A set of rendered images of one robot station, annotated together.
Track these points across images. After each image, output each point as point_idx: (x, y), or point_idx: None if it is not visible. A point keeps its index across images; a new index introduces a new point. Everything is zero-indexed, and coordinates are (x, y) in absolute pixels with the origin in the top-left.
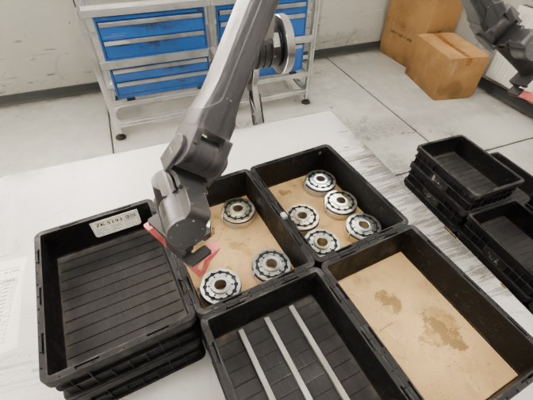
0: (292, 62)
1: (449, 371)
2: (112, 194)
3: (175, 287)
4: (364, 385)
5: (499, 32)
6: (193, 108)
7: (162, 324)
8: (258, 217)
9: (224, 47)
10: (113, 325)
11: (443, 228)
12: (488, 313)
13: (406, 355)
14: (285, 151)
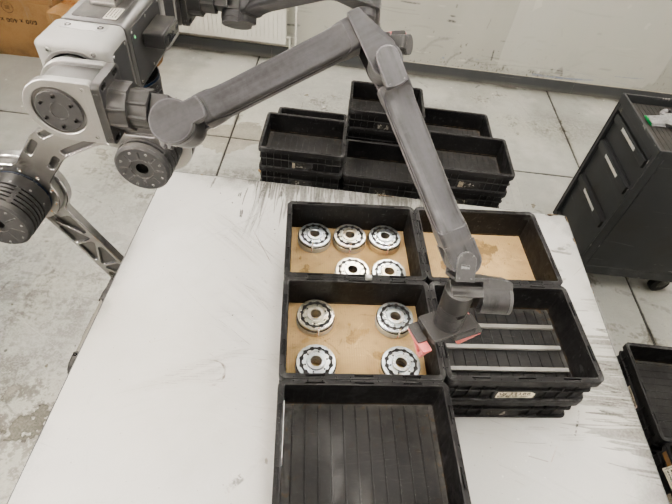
0: (194, 150)
1: (507, 264)
2: (138, 466)
3: (377, 406)
4: None
5: None
6: (453, 232)
7: (412, 428)
8: None
9: (434, 179)
10: (396, 474)
11: (379, 196)
12: (492, 219)
13: None
14: (203, 244)
